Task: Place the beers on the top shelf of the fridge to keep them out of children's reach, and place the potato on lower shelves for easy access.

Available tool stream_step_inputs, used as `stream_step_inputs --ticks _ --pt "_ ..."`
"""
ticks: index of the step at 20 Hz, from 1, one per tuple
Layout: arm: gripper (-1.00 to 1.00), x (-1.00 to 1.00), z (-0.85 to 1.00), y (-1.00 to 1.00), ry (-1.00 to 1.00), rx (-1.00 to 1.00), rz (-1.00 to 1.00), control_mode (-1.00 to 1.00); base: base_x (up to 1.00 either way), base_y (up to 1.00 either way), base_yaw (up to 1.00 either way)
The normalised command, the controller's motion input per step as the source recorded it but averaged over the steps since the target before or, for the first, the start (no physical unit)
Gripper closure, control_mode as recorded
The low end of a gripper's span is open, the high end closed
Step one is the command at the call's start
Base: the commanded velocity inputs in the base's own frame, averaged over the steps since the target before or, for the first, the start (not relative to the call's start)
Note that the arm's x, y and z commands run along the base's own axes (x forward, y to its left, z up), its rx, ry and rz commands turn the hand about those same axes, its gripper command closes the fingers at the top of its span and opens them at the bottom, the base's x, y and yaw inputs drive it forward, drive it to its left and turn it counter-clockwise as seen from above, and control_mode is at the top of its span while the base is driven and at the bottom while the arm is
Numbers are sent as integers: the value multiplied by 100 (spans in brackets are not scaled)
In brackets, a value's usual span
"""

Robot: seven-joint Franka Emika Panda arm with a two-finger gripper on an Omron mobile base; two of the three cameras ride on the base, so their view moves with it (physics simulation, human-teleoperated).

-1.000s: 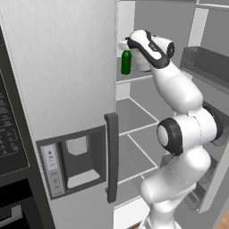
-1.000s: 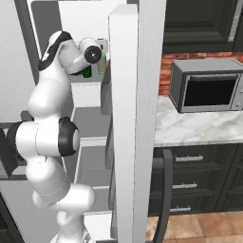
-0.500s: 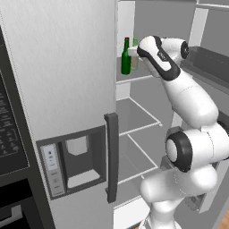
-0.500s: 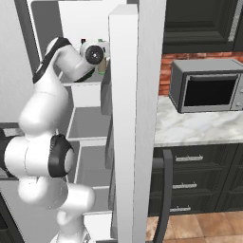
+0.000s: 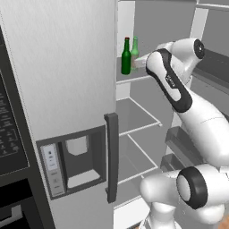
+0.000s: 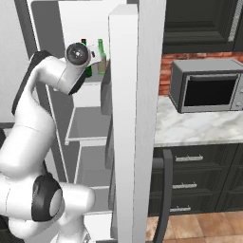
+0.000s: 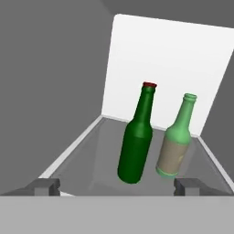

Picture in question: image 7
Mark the glass fridge shelf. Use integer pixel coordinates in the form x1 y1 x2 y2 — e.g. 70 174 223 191
37 114 234 197

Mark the light green labelled beer bottle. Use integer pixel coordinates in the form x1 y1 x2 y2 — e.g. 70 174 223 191
155 92 198 179

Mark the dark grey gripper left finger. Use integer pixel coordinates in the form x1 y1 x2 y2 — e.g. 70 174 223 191
0 177 61 197

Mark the dark green beer bottle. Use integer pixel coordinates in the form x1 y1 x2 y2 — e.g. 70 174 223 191
117 81 158 185

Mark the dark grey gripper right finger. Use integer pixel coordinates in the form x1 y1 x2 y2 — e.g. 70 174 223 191
174 177 234 197

